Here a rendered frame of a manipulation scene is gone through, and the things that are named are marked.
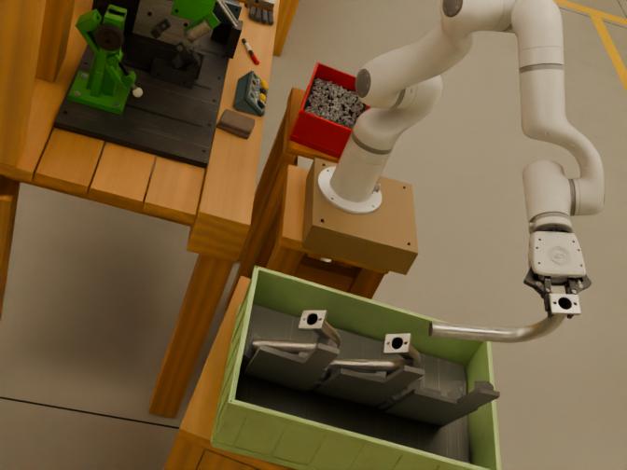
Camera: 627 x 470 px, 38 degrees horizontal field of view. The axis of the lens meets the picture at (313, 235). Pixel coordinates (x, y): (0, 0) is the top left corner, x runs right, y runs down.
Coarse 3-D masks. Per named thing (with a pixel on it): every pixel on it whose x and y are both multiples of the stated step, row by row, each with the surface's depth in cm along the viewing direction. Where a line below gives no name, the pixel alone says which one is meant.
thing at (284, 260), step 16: (272, 224) 275; (272, 240) 280; (256, 256) 289; (272, 256) 255; (288, 256) 251; (304, 256) 258; (288, 272) 255; (304, 272) 257; (320, 272) 257; (336, 272) 257; (352, 272) 259; (368, 272) 254; (336, 288) 261; (352, 288) 259; (368, 288) 258
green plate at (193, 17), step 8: (176, 0) 263; (184, 0) 263; (192, 0) 263; (200, 0) 263; (208, 0) 264; (176, 8) 264; (184, 8) 264; (192, 8) 264; (200, 8) 265; (208, 8) 265; (176, 16) 265; (184, 16) 265; (192, 16) 265; (200, 16) 266
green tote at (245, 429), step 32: (256, 288) 222; (288, 288) 221; (320, 288) 220; (352, 320) 226; (384, 320) 225; (416, 320) 224; (448, 352) 231; (480, 352) 227; (224, 384) 208; (224, 416) 191; (256, 416) 190; (288, 416) 189; (480, 416) 215; (224, 448) 198; (256, 448) 197; (288, 448) 196; (320, 448) 194; (352, 448) 194; (384, 448) 193; (480, 448) 209
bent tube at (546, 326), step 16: (560, 304) 174; (576, 304) 171; (544, 320) 178; (560, 320) 173; (432, 336) 180; (448, 336) 180; (464, 336) 180; (480, 336) 180; (496, 336) 181; (512, 336) 181; (528, 336) 180; (544, 336) 180
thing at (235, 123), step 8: (224, 112) 264; (232, 112) 265; (224, 120) 260; (232, 120) 262; (240, 120) 263; (248, 120) 264; (224, 128) 261; (232, 128) 261; (240, 128) 261; (248, 128) 262; (240, 136) 262; (248, 136) 262
